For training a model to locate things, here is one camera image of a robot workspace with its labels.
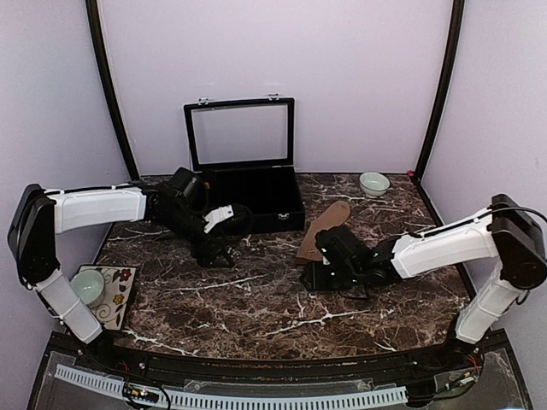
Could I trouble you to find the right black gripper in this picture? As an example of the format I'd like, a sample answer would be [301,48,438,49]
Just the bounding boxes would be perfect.
[301,260,362,291]

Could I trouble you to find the tan brown sock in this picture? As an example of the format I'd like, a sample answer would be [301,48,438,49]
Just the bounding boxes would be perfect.
[296,201,350,265]

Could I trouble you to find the black display case glass lid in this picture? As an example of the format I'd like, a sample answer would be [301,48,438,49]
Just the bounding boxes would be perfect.
[183,96,307,236]

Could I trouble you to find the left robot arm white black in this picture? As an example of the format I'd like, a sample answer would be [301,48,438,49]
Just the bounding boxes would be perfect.
[7,167,234,372]

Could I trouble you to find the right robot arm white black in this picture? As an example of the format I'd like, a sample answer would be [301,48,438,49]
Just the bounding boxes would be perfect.
[301,194,546,371]

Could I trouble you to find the pale green bowl at back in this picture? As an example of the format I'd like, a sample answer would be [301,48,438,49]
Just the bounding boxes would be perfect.
[359,172,391,198]

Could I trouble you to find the floral patterned mat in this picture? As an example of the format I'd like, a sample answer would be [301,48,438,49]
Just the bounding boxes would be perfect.
[78,265,137,331]

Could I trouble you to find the pale green bowl on mat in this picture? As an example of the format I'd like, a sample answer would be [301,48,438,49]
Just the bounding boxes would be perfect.
[70,269,105,308]

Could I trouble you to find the green circuit board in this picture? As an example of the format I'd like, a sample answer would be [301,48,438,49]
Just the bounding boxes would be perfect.
[121,384,160,405]

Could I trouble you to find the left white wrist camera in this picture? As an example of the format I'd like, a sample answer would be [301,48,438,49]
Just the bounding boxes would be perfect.
[203,205,234,234]

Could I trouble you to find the black front rail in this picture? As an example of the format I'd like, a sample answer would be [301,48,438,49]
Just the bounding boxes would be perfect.
[50,332,514,385]

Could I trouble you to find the white slotted cable duct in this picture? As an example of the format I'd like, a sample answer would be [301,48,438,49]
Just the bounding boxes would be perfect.
[54,365,409,409]

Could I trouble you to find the left black frame post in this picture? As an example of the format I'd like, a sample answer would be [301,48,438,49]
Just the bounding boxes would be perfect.
[85,0,140,180]

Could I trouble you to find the black frame post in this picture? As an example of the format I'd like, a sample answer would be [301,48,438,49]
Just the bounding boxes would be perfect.
[85,0,140,180]
[413,0,466,180]

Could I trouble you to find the right black frame post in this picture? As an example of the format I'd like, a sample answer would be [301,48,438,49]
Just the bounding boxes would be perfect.
[413,0,466,180]

